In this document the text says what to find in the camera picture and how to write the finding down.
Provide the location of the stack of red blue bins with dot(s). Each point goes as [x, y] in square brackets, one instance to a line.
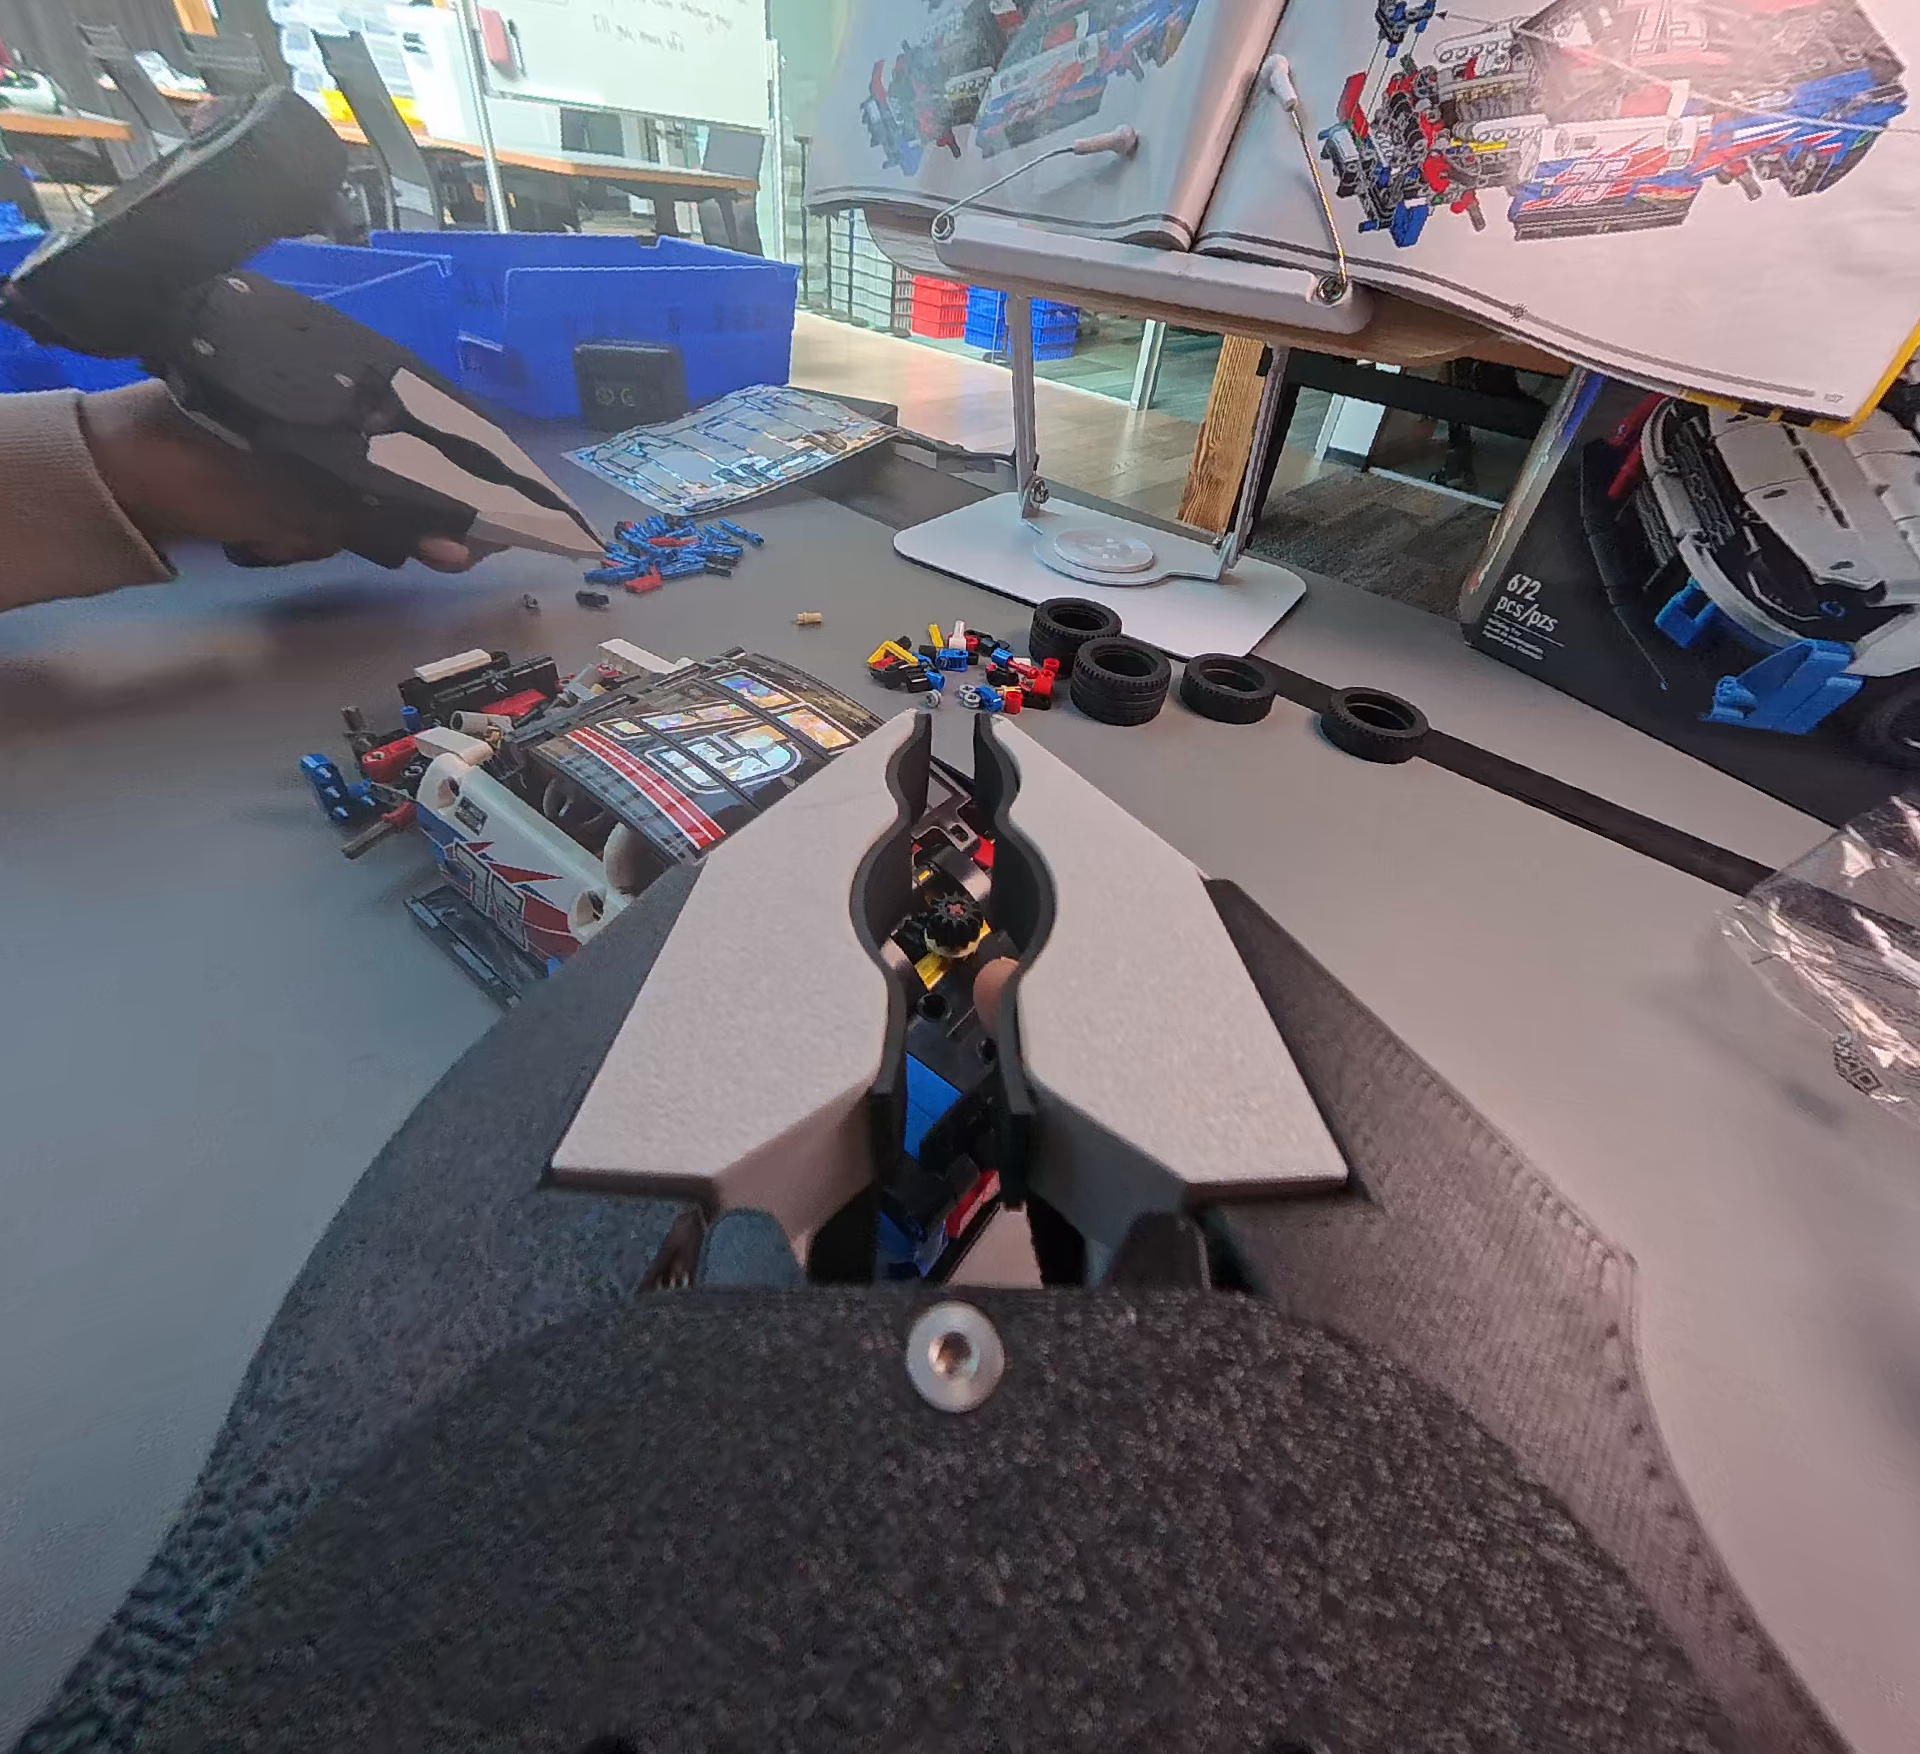
[991, 315]

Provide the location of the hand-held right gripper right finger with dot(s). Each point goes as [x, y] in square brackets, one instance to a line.
[1186, 1034]

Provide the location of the grey desk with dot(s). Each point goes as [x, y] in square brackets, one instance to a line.
[1501, 961]

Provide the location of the long wooden office table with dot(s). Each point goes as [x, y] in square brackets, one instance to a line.
[599, 163]

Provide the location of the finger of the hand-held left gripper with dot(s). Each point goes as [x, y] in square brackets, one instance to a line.
[451, 410]
[434, 470]

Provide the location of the large blue plastic bin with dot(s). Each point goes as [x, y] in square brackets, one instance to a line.
[632, 299]

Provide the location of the pile of clear plastic bags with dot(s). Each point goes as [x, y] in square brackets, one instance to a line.
[1831, 944]

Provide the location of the white book stand tray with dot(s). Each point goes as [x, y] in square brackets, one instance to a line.
[1142, 264]

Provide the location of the person's right hand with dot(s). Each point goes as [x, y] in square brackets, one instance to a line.
[992, 991]

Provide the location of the toy brick race car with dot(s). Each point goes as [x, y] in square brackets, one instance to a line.
[599, 765]

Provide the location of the toy car set box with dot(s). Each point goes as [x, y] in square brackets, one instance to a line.
[1592, 613]

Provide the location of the person's left forearm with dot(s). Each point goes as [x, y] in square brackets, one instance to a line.
[75, 494]

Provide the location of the heap of assorted loose bricks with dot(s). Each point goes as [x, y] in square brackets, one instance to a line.
[961, 667]

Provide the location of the wooden post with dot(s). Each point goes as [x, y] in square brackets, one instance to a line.
[1224, 433]

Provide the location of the black device with green display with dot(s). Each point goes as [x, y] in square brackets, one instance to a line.
[632, 383]

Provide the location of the pile of blue red pins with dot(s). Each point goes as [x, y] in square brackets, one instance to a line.
[676, 551]

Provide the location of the blue plastic bin with label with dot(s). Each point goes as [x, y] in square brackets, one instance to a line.
[89, 361]

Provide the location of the white monitor base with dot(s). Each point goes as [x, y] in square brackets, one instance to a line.
[976, 538]

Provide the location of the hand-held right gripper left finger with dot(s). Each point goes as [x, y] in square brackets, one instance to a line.
[720, 1034]

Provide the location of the instruction booklet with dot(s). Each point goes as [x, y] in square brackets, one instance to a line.
[1577, 136]

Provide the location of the person's left hand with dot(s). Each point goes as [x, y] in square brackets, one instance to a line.
[227, 510]

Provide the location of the shiny sticker sheet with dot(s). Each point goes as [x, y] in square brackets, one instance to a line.
[737, 442]

